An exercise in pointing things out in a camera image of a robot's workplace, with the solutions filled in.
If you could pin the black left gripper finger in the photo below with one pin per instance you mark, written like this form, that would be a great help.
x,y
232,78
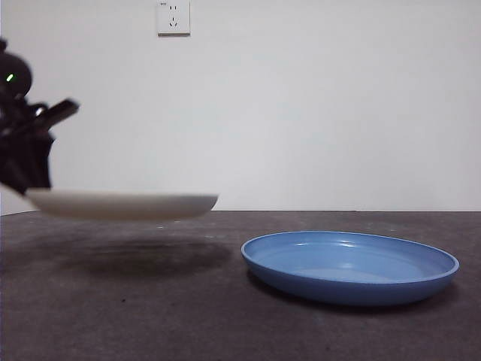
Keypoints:
x,y
11,169
39,161

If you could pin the white plate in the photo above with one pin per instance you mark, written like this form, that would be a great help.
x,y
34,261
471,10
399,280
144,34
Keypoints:
x,y
124,207

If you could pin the blue plate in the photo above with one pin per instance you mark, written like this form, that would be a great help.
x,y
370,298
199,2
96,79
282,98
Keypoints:
x,y
349,278

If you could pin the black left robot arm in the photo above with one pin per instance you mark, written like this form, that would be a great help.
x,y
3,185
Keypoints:
x,y
15,75

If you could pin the white wall socket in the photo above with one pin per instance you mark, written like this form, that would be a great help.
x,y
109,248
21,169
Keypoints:
x,y
173,19

